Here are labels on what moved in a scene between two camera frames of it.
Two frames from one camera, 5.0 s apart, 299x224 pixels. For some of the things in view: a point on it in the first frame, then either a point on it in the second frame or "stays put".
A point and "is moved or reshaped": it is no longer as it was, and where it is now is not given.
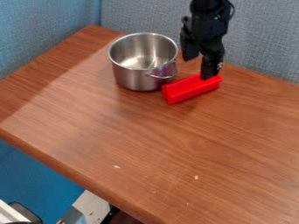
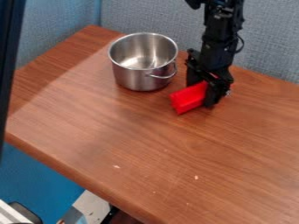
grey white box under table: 88,210 stays put
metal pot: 144,61 stays put
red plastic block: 190,87 is moved or reshaped
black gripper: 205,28 → 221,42
